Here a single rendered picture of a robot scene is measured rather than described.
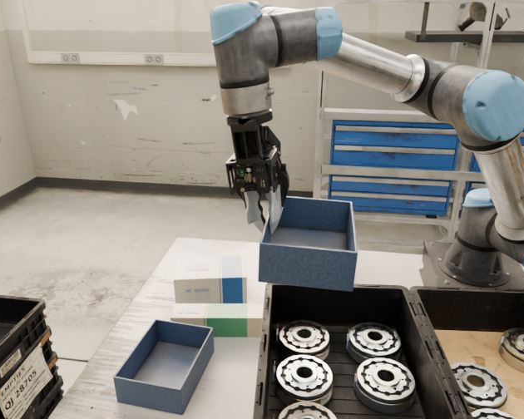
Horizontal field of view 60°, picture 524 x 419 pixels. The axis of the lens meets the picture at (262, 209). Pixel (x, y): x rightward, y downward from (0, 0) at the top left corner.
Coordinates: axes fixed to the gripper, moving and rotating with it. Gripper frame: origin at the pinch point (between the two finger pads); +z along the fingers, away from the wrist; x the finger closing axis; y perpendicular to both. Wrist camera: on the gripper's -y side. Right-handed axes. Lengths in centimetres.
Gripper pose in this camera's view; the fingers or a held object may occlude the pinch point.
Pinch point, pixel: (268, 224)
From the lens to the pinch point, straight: 79.4
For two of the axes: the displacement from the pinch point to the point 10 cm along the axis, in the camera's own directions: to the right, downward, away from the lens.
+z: 1.3, 9.2, 3.8
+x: 9.7, -0.5, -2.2
